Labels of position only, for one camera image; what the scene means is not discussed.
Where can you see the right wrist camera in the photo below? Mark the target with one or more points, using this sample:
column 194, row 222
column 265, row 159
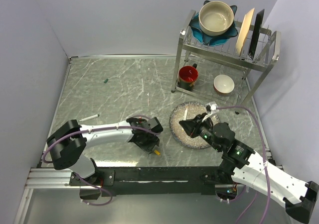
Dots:
column 211, row 109

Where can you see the steel dish rack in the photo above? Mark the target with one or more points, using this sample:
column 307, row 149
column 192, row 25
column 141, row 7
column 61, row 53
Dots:
column 249, row 73

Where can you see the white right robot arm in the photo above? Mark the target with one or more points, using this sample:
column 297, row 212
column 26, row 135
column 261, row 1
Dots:
column 244, row 165

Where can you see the white pen yellow tip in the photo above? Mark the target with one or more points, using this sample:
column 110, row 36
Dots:
column 185, row 114

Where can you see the black plate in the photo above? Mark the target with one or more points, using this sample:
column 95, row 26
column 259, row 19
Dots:
column 256, row 33

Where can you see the cream plate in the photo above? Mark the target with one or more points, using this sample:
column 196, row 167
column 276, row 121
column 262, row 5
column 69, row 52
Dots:
column 244, row 31

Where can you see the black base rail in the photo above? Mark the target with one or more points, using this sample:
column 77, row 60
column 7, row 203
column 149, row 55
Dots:
column 159, row 180

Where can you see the red black mug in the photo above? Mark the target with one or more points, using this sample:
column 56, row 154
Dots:
column 187, row 77

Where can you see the blue flower-shaped bowl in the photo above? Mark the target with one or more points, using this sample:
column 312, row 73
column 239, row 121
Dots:
column 212, row 40

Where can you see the large beige bowl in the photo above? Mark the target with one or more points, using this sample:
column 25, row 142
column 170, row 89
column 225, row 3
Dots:
column 215, row 18

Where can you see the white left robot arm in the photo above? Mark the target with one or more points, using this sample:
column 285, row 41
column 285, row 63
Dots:
column 65, row 147

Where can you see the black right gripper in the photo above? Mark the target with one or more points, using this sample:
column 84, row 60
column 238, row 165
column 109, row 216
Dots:
column 191, row 126

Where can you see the white pen green tip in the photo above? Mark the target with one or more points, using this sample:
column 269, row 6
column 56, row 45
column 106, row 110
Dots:
column 89, row 118

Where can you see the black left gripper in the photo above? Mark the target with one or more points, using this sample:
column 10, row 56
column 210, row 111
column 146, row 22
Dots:
column 148, row 148

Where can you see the small white bowl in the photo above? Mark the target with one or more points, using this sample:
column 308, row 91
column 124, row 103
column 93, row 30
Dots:
column 223, row 85

